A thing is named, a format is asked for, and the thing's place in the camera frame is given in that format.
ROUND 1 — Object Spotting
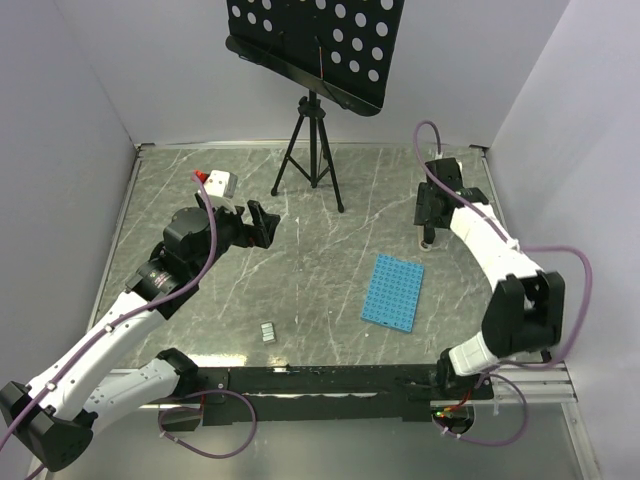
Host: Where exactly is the black tripod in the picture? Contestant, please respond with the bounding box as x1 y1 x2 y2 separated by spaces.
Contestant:
270 90 345 213

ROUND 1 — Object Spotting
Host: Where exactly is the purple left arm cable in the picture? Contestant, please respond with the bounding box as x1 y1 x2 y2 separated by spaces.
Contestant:
0 180 259 480

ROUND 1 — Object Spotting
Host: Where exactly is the grey staple box tray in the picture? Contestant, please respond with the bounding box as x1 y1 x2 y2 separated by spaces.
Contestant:
260 322 277 345

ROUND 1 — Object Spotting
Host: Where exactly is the blue studded baseplate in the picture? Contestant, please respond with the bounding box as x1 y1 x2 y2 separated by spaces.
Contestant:
360 254 424 333

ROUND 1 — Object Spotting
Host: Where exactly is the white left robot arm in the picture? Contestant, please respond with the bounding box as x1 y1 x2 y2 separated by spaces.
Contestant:
1 200 280 472

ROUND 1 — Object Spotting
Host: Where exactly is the black perforated music stand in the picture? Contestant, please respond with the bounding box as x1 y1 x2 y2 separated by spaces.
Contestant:
225 0 404 117

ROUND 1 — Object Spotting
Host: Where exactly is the beige metal stapler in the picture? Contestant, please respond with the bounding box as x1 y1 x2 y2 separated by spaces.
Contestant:
418 225 436 251

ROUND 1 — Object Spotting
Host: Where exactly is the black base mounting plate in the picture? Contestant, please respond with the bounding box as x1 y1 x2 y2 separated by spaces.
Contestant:
192 364 494 422

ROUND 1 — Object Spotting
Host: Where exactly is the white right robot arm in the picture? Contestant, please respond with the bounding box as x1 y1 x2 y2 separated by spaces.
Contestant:
414 157 565 398

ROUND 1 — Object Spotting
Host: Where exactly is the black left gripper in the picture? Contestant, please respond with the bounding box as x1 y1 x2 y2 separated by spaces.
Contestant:
190 191 279 278

